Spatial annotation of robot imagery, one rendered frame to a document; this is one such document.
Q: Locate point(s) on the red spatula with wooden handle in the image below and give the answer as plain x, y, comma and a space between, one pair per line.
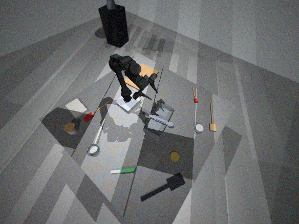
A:
90, 115

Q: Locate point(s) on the light wooden board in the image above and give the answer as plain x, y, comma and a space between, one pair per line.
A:
144, 70

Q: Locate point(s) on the white short cylinder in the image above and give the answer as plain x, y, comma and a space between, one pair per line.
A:
198, 128

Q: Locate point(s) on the yellow round disc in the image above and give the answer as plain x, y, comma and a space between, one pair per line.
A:
174, 156

